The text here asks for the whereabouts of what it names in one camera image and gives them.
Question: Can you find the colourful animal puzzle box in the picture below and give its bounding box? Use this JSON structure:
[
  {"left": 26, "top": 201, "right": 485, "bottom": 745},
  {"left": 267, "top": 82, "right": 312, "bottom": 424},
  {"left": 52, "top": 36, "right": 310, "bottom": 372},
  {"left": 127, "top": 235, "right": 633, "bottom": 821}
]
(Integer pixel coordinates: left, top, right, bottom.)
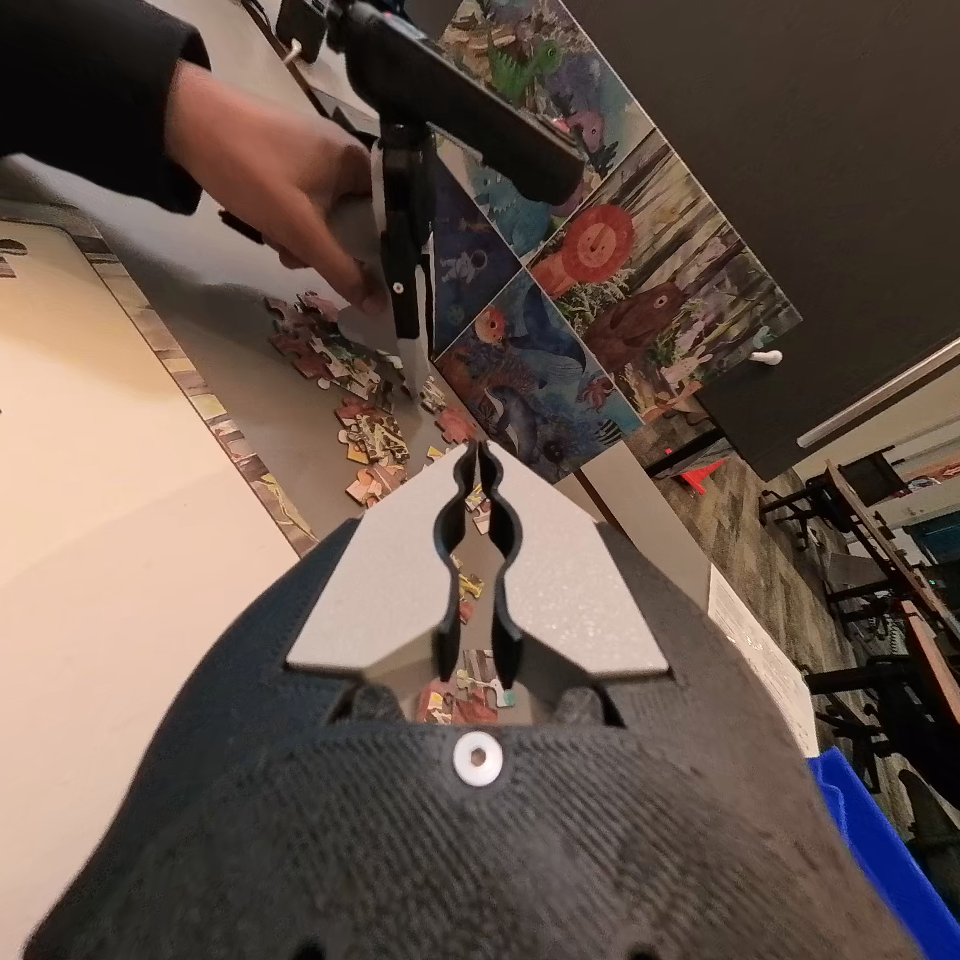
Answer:
[{"left": 431, "top": 0, "right": 805, "bottom": 486}]

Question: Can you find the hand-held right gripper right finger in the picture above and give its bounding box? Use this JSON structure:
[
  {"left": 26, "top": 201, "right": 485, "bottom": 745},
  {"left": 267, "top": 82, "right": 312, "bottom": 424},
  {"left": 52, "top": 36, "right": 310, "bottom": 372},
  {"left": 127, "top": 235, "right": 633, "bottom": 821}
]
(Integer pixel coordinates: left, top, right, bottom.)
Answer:
[{"left": 478, "top": 441, "right": 670, "bottom": 689}]

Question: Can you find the lion jigsaw puzzle board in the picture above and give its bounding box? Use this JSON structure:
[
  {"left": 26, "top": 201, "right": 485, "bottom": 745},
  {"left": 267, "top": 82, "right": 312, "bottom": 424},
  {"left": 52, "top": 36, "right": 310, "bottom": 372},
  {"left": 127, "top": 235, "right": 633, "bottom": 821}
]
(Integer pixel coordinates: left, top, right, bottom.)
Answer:
[{"left": 0, "top": 217, "right": 320, "bottom": 960}]

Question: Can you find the silver metal bar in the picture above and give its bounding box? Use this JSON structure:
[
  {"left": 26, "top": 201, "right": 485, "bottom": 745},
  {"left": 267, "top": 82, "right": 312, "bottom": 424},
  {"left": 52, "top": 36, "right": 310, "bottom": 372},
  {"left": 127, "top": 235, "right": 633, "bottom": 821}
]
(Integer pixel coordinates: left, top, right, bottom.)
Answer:
[{"left": 796, "top": 346, "right": 960, "bottom": 450}]

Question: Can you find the blue plastic bin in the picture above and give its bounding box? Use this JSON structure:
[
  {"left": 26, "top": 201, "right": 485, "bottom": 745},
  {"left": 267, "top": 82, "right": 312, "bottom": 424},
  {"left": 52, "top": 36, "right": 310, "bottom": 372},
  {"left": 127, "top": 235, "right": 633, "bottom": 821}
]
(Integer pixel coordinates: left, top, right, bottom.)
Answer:
[{"left": 806, "top": 750, "right": 960, "bottom": 960}]

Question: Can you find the red plastic stand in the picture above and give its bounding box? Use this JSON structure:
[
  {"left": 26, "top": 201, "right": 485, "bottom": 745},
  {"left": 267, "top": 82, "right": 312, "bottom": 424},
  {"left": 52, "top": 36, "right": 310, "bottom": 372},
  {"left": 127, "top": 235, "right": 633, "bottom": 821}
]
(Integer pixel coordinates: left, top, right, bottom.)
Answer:
[{"left": 677, "top": 457, "right": 729, "bottom": 494}]

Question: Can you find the pile of puzzle pieces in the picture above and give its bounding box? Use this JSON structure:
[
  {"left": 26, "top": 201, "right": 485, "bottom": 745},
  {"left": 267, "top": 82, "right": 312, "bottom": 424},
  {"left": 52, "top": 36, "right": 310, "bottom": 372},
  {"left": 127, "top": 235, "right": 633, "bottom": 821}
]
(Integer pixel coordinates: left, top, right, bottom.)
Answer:
[{"left": 264, "top": 291, "right": 520, "bottom": 727}]

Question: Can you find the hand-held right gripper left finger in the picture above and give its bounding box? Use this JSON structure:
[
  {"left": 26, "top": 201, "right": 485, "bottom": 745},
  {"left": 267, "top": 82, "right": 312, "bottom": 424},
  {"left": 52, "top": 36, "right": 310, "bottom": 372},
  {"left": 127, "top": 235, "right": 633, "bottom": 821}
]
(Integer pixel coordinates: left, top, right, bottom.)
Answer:
[{"left": 285, "top": 441, "right": 483, "bottom": 685}]

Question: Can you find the black charger dock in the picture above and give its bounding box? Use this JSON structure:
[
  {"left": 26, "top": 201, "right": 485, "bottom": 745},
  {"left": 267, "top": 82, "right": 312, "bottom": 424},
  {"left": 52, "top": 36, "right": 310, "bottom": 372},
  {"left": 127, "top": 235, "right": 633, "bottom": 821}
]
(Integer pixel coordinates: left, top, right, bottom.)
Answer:
[{"left": 276, "top": 0, "right": 333, "bottom": 63}]

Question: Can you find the person's left hand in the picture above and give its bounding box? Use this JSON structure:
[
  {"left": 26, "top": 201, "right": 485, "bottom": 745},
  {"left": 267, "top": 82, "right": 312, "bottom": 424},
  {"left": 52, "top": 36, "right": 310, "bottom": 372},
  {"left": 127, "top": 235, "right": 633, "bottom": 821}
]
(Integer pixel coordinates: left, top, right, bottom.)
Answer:
[{"left": 167, "top": 63, "right": 391, "bottom": 318}]

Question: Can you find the white paper sheet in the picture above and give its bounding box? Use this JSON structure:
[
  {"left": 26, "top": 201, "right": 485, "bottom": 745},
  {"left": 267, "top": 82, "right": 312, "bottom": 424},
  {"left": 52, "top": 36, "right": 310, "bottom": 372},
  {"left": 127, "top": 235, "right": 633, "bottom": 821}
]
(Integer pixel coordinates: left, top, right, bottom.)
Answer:
[{"left": 708, "top": 562, "right": 819, "bottom": 760}]

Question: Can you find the black partition panel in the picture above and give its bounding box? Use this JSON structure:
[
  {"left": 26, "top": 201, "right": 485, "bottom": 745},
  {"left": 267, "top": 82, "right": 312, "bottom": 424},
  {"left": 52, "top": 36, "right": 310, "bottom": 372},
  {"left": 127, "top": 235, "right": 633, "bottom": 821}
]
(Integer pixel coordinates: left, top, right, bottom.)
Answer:
[{"left": 570, "top": 0, "right": 960, "bottom": 483}]

